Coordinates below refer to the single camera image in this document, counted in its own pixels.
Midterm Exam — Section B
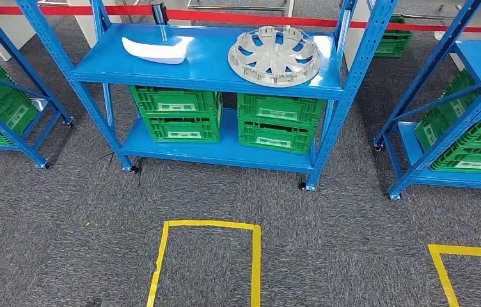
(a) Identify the grey plastic wheel hubcap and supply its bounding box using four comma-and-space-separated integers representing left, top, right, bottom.
228, 26, 322, 88

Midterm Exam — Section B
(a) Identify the white plastic mirror cover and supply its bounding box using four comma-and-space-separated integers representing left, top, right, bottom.
121, 36, 194, 65

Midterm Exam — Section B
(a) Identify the red barrier belt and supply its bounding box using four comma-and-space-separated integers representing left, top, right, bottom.
0, 4, 481, 35

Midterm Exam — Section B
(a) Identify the black barrier post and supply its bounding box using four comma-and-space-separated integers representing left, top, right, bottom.
150, 1, 170, 26

